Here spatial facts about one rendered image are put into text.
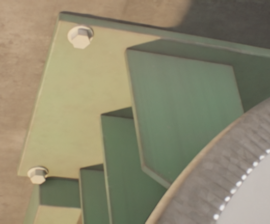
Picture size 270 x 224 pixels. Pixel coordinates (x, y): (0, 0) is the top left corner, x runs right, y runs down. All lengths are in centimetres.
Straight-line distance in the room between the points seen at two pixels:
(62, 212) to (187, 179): 63
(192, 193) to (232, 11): 47
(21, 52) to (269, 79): 40
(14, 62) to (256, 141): 48
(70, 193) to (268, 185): 63
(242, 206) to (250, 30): 49
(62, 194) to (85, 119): 17
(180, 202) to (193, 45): 47
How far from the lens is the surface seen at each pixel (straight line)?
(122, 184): 93
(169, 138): 81
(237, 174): 54
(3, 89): 99
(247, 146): 56
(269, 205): 53
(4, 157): 112
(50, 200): 111
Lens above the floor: 70
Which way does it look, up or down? 42 degrees down
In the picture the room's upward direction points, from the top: 171 degrees clockwise
